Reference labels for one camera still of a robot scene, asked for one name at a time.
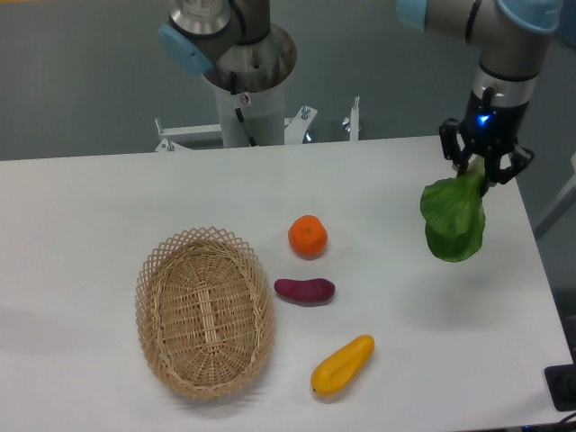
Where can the green leafy vegetable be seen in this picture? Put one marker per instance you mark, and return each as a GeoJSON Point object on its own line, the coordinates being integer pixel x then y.
{"type": "Point", "coordinates": [454, 216]}

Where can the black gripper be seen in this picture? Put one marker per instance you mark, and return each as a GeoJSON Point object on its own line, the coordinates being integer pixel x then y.
{"type": "Point", "coordinates": [495, 128]}

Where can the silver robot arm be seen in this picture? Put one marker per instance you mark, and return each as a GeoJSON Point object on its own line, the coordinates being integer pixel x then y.
{"type": "Point", "coordinates": [245, 58]}

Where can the orange tangerine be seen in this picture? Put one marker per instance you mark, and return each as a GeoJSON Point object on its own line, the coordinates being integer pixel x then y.
{"type": "Point", "coordinates": [308, 237]}

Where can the woven wicker basket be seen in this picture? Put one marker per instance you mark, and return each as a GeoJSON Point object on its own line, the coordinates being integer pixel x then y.
{"type": "Point", "coordinates": [204, 313]}

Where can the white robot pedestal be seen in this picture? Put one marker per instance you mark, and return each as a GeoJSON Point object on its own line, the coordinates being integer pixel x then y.
{"type": "Point", "coordinates": [252, 115]}

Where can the white stand at right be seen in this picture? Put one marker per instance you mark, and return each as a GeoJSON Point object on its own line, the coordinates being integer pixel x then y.
{"type": "Point", "coordinates": [563, 200]}

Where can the white metal mounting frame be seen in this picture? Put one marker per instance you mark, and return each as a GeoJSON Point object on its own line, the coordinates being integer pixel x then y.
{"type": "Point", "coordinates": [296, 130]}

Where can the purple sweet potato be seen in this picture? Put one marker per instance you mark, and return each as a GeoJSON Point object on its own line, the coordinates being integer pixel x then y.
{"type": "Point", "coordinates": [311, 291]}

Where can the black device at edge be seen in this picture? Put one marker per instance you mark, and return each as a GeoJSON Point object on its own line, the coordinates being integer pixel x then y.
{"type": "Point", "coordinates": [560, 380]}

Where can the yellow mango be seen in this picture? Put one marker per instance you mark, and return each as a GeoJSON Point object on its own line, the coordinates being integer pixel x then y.
{"type": "Point", "coordinates": [338, 370]}

